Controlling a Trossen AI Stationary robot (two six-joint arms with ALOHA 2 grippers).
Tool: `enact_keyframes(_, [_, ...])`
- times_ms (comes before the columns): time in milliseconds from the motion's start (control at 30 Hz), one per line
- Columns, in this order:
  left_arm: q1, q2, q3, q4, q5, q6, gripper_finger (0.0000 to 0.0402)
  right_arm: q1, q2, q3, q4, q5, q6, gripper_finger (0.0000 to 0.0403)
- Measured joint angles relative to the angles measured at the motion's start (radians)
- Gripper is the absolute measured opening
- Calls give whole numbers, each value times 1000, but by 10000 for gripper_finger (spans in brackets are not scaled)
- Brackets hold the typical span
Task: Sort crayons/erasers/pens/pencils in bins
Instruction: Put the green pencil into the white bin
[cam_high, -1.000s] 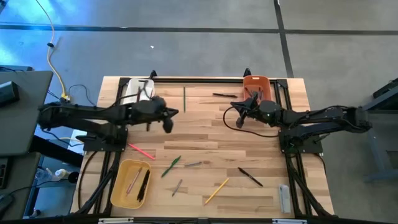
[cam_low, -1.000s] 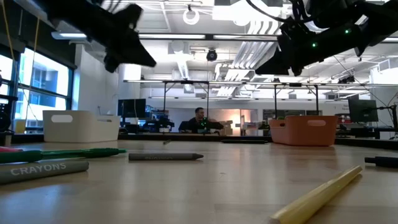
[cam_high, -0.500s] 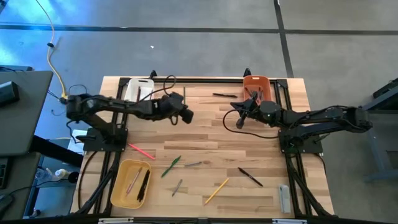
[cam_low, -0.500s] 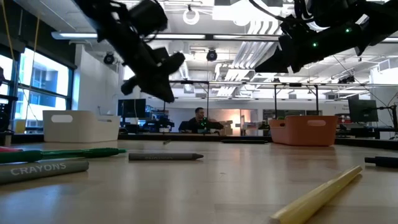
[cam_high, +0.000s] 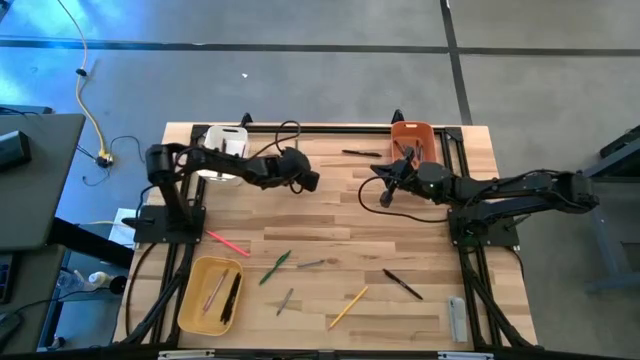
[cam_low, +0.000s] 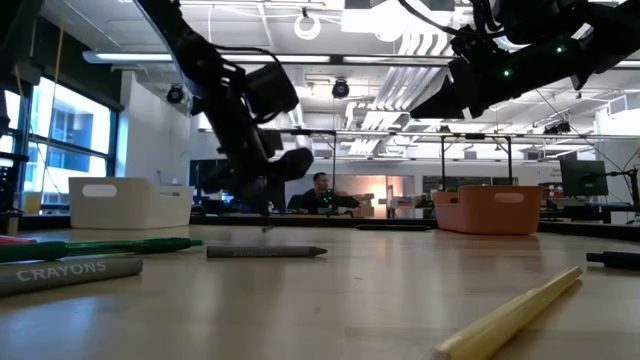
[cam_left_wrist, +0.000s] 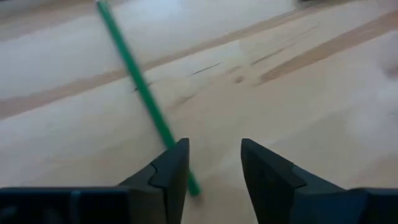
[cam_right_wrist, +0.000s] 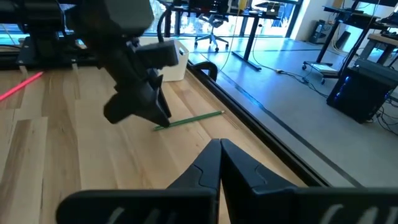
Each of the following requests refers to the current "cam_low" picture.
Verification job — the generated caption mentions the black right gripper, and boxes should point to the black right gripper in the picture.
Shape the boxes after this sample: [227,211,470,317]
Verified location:
[410,29,521,120]

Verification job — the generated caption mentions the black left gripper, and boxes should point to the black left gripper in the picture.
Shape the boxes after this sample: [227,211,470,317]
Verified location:
[199,124,316,215]

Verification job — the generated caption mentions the blue-grey crayon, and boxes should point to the blue-grey crayon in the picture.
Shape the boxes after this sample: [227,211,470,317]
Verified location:
[206,244,329,260]
[0,257,145,297]

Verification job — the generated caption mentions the white plastic bin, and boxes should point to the white plastic bin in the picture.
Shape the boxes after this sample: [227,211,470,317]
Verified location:
[68,176,196,231]

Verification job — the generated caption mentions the green pen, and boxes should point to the green pen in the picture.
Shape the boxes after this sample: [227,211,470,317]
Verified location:
[0,237,205,264]

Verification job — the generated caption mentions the yellow pencil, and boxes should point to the yellow pencil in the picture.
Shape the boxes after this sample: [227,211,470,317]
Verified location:
[432,264,585,360]

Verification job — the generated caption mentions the black pen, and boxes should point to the black pen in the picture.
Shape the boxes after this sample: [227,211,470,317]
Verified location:
[585,250,640,272]

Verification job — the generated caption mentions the pink pencil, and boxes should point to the pink pencil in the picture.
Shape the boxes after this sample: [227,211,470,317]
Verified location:
[0,234,39,246]

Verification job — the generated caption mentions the person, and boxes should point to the person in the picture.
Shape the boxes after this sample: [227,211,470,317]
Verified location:
[287,172,361,215]

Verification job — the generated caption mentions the black monitor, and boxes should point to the black monitor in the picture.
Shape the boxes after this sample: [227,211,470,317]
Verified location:
[188,158,224,190]
[558,158,610,198]

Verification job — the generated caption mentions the cardboard boxes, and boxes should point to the cardboard boxes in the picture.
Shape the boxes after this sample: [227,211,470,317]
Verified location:
[349,192,376,219]

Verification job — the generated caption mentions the orange plastic bin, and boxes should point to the orange plastic bin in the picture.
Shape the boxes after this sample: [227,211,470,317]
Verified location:
[432,185,545,236]

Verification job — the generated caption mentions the ceiling light strip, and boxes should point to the ceiling light strip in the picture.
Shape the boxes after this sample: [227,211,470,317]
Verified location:
[222,53,332,64]

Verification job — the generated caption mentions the black desk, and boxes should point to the black desk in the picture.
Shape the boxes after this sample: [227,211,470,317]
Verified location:
[542,202,640,225]

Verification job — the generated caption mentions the yellow container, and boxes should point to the yellow container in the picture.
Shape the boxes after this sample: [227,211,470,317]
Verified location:
[22,192,44,216]

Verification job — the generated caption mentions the black gantry frame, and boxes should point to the black gantry frame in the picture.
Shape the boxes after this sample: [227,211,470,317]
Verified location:
[261,128,337,214]
[439,133,514,194]

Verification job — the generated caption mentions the black aluminium frame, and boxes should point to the black aluminium frame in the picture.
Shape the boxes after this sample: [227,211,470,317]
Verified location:
[19,212,640,242]

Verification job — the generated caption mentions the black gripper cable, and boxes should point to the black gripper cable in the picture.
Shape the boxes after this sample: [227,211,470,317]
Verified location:
[398,0,481,41]

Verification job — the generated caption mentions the white ring light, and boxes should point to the white ring light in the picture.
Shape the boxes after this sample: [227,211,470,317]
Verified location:
[293,12,322,41]

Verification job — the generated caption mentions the window with black frame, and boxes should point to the window with black frame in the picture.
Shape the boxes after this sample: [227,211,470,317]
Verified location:
[0,74,119,211]

